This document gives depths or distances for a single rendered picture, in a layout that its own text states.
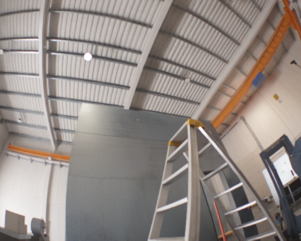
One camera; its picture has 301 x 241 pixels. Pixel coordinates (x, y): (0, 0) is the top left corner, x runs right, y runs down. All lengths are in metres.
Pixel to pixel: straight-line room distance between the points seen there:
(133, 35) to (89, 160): 5.97
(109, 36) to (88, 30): 1.04
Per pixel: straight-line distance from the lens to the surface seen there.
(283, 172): 7.49
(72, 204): 1.42
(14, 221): 4.72
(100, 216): 1.40
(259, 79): 8.90
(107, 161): 1.56
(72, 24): 7.06
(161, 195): 1.07
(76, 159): 1.56
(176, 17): 6.96
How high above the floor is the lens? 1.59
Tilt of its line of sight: 42 degrees up
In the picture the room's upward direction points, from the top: 13 degrees counter-clockwise
